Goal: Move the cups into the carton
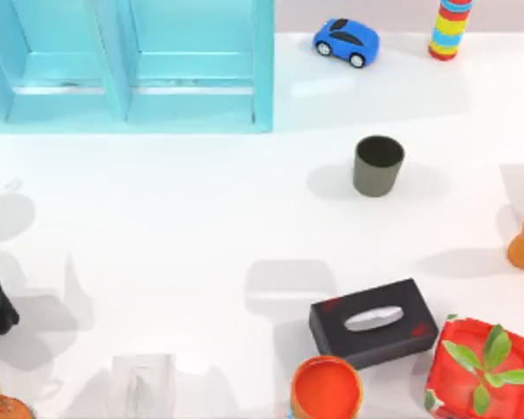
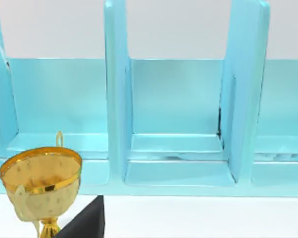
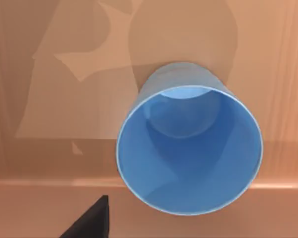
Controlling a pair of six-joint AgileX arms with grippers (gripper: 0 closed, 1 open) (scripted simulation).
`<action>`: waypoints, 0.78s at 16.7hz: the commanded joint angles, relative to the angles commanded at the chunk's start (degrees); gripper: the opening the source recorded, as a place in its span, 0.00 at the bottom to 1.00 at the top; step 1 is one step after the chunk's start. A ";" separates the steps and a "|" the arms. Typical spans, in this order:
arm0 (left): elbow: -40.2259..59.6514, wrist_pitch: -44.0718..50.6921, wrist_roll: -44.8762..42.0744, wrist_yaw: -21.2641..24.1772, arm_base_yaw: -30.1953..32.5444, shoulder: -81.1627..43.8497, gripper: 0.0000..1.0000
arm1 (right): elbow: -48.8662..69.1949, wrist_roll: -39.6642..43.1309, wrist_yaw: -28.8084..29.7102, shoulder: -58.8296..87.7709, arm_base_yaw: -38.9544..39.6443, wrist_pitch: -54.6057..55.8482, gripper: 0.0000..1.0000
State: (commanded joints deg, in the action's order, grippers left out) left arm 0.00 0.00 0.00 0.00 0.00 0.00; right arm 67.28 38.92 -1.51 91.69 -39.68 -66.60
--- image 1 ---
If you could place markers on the white tissue box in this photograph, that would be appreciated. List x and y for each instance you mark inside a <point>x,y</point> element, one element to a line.
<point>142,384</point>

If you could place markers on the light blue rack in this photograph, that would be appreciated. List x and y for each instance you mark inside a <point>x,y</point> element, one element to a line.
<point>113,65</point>

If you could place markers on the black tissue box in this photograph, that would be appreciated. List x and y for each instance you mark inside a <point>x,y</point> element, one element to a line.
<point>371,323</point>

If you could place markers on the red plant pot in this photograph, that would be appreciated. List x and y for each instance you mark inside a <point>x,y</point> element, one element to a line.
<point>480,371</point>

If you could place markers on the orange cup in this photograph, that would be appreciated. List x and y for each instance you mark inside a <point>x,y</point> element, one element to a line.
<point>325,388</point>

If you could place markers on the stack of coloured rings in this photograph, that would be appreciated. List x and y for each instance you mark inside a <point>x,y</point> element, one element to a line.
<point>447,30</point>

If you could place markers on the blue toy car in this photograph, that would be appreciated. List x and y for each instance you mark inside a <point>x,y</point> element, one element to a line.
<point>342,39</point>

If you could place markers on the dark grey cup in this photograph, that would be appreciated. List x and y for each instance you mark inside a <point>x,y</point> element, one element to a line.
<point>377,170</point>

